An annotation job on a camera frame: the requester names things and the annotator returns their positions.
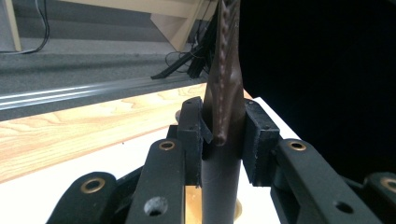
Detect dark kitchen cleaver knife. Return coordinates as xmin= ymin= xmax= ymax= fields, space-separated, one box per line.
xmin=200 ymin=0 xmax=248 ymax=224

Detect black hanging cable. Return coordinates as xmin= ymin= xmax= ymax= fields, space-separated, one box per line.
xmin=0 ymin=0 xmax=51 ymax=56

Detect wooden table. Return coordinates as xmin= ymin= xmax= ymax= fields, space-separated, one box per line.
xmin=0 ymin=83 xmax=254 ymax=185

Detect black floor cables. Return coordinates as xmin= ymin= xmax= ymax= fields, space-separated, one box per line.
xmin=163 ymin=50 xmax=201 ymax=69

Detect beige square holder cup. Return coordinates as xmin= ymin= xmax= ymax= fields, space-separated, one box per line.
xmin=184 ymin=185 xmax=244 ymax=224

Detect wooden shelf unit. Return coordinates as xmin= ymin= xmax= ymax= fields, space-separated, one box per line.
xmin=0 ymin=0 xmax=219 ymax=53

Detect black curtain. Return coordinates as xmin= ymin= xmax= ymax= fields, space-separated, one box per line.
xmin=237 ymin=0 xmax=396 ymax=185

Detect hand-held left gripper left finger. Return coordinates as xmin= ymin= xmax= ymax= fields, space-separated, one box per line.
xmin=177 ymin=96 xmax=214 ymax=188

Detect white table mat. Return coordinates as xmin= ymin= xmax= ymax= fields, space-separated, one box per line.
xmin=0 ymin=96 xmax=302 ymax=224

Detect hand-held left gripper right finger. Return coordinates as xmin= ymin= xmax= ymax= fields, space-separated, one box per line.
xmin=242 ymin=98 xmax=283 ymax=188

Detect metal floor rail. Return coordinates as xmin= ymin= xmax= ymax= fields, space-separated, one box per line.
xmin=0 ymin=76 xmax=207 ymax=123

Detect black metal stand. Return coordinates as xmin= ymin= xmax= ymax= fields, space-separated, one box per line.
xmin=150 ymin=17 xmax=219 ymax=80

